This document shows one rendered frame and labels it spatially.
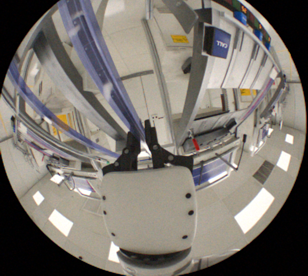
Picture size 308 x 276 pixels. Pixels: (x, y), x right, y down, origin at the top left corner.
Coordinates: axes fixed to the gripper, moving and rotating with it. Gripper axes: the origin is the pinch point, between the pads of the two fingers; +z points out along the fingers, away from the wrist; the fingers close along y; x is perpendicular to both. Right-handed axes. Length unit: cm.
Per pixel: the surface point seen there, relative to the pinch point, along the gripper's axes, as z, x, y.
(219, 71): 10.6, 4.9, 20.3
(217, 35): 4.4, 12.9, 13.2
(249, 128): 27, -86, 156
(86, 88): 6.4, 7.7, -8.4
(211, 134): 15, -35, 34
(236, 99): 39, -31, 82
